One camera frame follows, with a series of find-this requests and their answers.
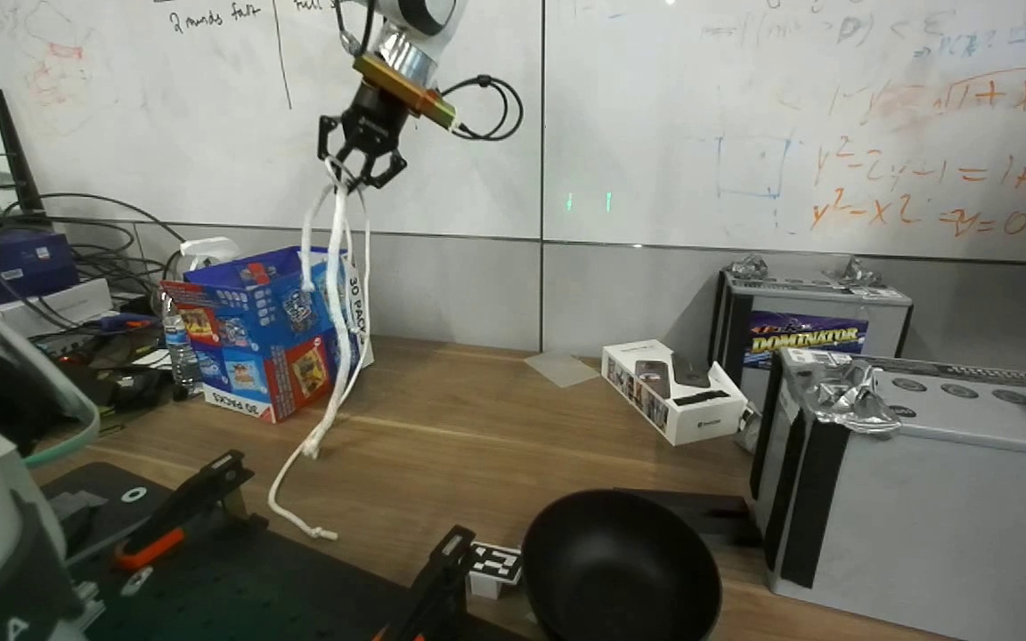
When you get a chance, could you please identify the black power adapter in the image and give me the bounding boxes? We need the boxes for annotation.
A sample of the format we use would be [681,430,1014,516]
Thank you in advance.
[62,351,178,414]

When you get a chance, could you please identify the small open white box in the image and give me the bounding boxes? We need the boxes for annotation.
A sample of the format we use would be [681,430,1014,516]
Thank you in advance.
[598,338,756,450]

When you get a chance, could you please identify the black clamp orange trigger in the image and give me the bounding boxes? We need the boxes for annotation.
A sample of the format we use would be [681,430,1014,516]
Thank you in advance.
[62,445,257,577]

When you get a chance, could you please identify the yellow wrist camera bar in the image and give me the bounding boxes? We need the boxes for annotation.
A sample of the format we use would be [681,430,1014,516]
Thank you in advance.
[347,49,459,133]

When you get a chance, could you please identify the blue printed cardboard box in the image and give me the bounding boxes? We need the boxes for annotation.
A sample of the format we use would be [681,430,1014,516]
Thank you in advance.
[155,241,378,426]

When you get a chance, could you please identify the black cable bundle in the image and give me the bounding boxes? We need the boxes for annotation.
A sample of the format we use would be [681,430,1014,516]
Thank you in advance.
[0,190,187,335]

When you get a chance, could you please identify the thick white rope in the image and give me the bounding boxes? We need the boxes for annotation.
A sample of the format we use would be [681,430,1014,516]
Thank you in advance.
[295,176,356,468]

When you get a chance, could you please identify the black frying pan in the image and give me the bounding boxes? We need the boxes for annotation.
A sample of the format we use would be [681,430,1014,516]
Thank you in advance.
[518,488,724,641]

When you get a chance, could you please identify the dark blue device box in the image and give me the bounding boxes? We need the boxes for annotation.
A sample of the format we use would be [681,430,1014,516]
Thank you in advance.
[0,227,81,307]

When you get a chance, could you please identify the black perforated mat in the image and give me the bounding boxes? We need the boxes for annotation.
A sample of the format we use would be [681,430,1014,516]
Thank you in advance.
[41,458,516,641]

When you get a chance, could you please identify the black white fiducial tag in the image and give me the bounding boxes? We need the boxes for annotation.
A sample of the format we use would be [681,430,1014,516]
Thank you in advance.
[463,535,527,603]

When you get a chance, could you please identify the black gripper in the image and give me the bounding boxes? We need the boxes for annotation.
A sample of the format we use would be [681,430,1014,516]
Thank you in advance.
[316,82,415,195]

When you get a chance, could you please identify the large silver toaster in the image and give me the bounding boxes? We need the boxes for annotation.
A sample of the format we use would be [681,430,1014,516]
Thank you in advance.
[746,345,1026,641]

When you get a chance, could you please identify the thin white rope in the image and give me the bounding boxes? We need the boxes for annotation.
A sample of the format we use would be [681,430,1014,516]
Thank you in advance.
[262,176,378,546]

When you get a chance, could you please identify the thin black camera cable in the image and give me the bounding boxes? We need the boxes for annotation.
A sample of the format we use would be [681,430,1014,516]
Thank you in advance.
[432,70,529,146]

